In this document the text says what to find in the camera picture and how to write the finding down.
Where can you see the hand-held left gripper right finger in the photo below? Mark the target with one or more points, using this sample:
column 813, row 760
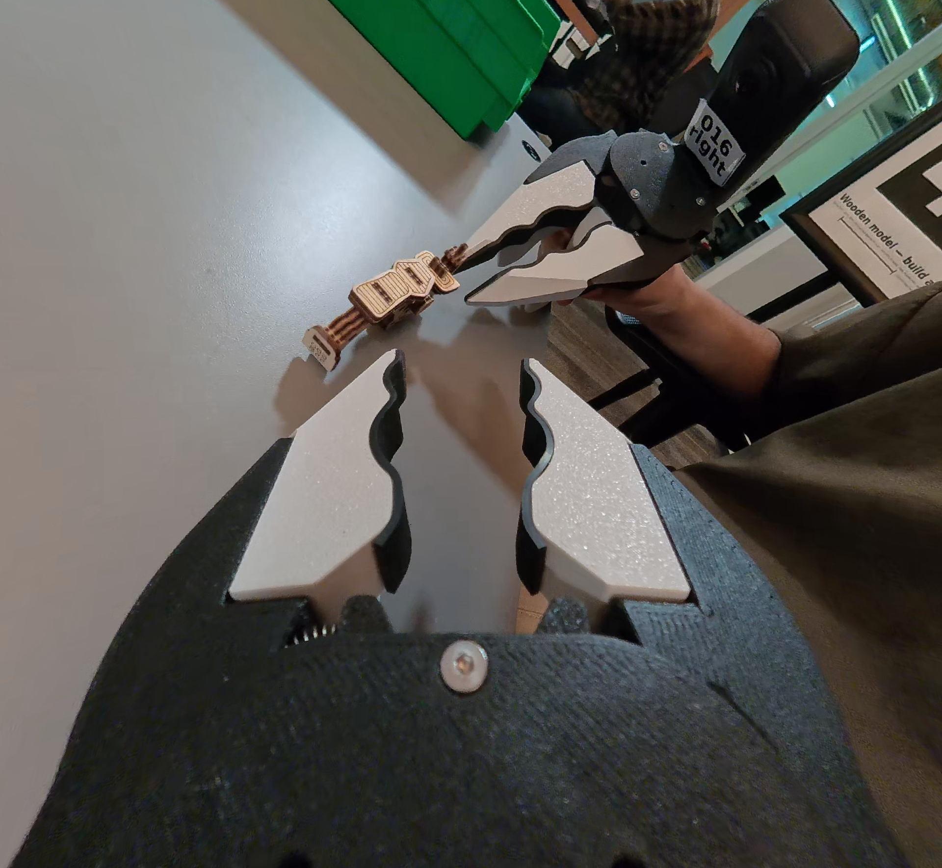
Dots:
column 596, row 515

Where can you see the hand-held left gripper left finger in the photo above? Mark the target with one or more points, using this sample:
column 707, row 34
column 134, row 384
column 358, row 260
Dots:
column 324, row 500

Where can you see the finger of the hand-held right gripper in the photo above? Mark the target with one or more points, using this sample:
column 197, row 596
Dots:
column 537, row 202
column 581, row 268

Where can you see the person's right forearm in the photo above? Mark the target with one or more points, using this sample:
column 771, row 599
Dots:
column 736, row 345

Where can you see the grey desk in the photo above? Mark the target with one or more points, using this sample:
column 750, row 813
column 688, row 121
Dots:
column 184, row 220

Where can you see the person's right hand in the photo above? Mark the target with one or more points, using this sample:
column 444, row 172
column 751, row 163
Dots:
column 662, row 294

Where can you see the white box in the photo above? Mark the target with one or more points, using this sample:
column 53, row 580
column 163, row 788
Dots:
column 531, row 139

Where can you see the green plastic bin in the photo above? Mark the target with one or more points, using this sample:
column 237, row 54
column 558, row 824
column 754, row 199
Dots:
column 441, row 14

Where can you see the black framed instruction sign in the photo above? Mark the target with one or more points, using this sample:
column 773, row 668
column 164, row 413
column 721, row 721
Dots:
column 876, row 220

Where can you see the person's olive shirt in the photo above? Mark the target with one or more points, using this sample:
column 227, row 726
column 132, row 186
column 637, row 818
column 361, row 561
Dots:
column 846, row 500

